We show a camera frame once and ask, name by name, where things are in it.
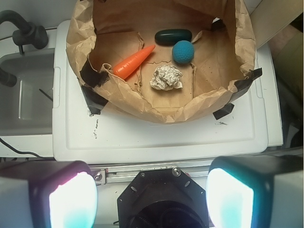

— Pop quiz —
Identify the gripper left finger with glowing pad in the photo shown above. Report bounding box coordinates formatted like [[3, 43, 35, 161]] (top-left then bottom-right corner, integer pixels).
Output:
[[0, 161, 98, 228]]

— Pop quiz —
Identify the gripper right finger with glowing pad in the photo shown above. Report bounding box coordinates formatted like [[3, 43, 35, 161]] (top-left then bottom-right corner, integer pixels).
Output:
[[206, 155, 304, 228]]

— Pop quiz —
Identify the orange plastic carrot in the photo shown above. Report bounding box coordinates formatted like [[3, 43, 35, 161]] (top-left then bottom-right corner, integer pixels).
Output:
[[113, 45, 155, 79]]

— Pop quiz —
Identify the white plastic bin lid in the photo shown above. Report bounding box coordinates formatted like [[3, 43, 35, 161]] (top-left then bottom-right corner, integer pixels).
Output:
[[52, 21, 268, 164]]

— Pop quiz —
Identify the grey plastic tub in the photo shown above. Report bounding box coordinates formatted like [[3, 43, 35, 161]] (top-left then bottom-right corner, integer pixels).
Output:
[[0, 48, 55, 136]]

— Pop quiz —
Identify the crumpled white paper ball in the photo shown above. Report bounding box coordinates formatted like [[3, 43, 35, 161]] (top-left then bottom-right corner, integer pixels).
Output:
[[150, 65, 183, 91]]

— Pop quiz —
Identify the blue knitted ball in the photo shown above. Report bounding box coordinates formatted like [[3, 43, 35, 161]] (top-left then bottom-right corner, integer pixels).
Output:
[[172, 40, 194, 64]]

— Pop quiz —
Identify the black pipe fixture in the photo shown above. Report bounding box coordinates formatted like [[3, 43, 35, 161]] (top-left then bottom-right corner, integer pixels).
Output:
[[0, 10, 48, 55]]

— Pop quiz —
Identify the dark green oblong object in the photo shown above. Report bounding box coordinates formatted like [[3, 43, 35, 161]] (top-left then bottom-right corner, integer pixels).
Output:
[[154, 29, 192, 46]]

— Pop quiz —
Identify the brown paper bag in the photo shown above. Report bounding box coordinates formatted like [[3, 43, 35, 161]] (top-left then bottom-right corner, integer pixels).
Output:
[[66, 0, 261, 124]]

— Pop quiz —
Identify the black cable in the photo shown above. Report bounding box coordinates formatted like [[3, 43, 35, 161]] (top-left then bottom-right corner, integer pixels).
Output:
[[0, 137, 48, 159]]

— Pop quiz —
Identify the aluminium rail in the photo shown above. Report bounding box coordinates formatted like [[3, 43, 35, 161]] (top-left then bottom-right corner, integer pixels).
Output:
[[89, 159, 213, 185]]

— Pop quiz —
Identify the black octagonal mount plate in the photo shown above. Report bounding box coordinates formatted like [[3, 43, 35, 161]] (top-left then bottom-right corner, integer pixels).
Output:
[[117, 170, 209, 228]]

